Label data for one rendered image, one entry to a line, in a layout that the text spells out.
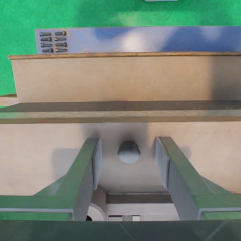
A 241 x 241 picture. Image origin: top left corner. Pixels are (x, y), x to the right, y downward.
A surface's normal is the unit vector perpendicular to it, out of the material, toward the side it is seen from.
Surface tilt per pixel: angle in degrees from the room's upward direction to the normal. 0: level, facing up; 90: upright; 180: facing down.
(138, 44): 0
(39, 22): 0
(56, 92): 0
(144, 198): 90
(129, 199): 90
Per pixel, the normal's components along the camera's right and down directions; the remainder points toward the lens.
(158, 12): -0.01, 0.26
